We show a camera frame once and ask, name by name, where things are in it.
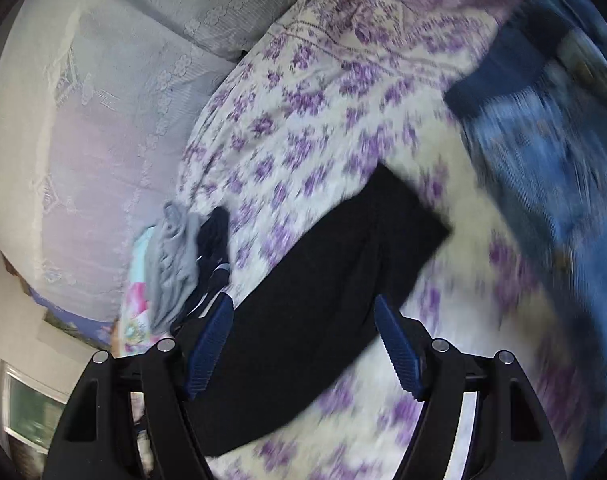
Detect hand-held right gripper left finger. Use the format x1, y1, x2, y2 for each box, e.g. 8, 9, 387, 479
42, 294, 236, 480

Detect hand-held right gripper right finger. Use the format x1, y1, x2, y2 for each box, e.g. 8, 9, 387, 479
373, 294, 569, 480

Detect black pants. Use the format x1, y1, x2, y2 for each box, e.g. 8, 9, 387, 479
183, 162, 453, 458

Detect colourful floral pillow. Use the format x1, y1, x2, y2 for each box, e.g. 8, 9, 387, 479
109, 226, 160, 357

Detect grey garment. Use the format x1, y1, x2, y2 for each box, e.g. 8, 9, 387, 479
144, 201, 207, 335

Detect navy garment with white stripe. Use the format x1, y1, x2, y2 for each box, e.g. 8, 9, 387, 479
170, 206, 232, 332

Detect framed picture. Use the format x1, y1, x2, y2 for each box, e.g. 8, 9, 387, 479
0, 359, 73, 455

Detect blue jeans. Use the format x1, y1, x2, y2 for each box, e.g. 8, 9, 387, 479
448, 0, 607, 480

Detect purple floral bed sheet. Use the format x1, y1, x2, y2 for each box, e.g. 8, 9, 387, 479
176, 0, 607, 480

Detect white lace headboard cover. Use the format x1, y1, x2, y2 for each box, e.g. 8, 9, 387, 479
0, 0, 309, 343

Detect dark blue cloth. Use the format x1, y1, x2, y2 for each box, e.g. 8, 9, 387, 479
444, 4, 577, 122

